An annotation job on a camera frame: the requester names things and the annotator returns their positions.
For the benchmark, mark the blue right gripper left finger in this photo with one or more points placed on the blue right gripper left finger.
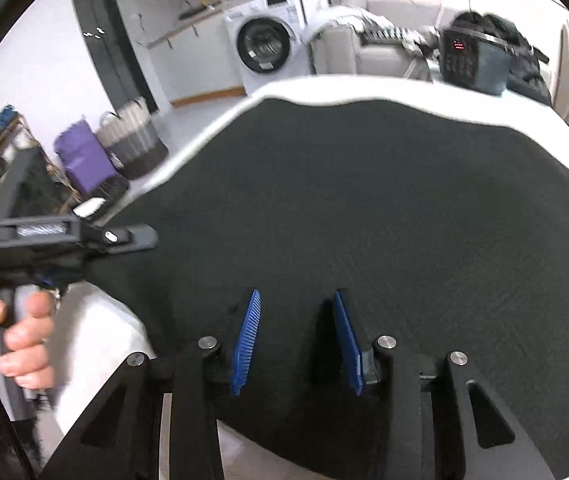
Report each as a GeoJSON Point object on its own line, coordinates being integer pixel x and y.
{"type": "Point", "coordinates": [250, 311]}

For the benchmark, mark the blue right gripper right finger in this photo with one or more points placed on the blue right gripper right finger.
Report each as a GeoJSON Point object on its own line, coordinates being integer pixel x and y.
{"type": "Point", "coordinates": [351, 354]}

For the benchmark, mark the black knitted garment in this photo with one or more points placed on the black knitted garment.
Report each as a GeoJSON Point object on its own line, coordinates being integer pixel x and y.
{"type": "Point", "coordinates": [364, 269]}

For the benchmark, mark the person's left hand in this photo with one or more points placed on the person's left hand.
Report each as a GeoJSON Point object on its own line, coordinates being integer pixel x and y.
{"type": "Point", "coordinates": [27, 359]}

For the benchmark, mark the wooden shoe rack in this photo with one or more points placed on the wooden shoe rack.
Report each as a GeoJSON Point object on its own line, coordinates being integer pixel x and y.
{"type": "Point", "coordinates": [30, 183]}

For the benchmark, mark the purple storage box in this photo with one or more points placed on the purple storage box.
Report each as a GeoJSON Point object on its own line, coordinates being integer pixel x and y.
{"type": "Point", "coordinates": [84, 161]}

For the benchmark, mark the white checked bed sheet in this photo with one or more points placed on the white checked bed sheet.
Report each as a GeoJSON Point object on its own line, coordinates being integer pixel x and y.
{"type": "Point", "coordinates": [214, 159]}

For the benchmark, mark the grey laundry basket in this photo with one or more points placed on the grey laundry basket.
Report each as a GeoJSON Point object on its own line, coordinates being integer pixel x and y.
{"type": "Point", "coordinates": [131, 140]}

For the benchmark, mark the black door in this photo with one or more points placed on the black door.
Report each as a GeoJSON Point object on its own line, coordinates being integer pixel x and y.
{"type": "Point", "coordinates": [112, 53]}

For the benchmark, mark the white kitchen cabinet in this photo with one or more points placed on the white kitchen cabinet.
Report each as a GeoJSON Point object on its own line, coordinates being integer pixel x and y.
{"type": "Point", "coordinates": [191, 51]}

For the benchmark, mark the white washing machine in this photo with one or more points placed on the white washing machine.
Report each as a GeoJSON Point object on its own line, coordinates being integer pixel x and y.
{"type": "Point", "coordinates": [266, 38]}

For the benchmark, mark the black electric cooker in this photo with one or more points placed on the black electric cooker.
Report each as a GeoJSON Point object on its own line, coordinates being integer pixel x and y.
{"type": "Point", "coordinates": [474, 61]}

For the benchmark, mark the grey sofa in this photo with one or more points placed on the grey sofa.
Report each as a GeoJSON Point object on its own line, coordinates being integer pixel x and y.
{"type": "Point", "coordinates": [389, 38]}

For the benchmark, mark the black jacket pile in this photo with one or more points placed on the black jacket pile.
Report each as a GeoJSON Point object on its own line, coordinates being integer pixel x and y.
{"type": "Point", "coordinates": [525, 76]}

